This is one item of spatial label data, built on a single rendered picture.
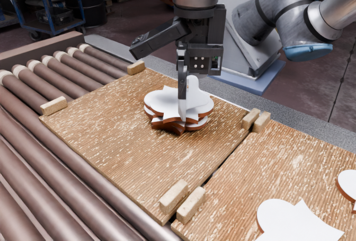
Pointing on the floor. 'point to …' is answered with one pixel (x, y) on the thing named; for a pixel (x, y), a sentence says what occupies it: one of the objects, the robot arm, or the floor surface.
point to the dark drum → (97, 1)
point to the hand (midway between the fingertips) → (181, 102)
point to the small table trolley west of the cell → (34, 29)
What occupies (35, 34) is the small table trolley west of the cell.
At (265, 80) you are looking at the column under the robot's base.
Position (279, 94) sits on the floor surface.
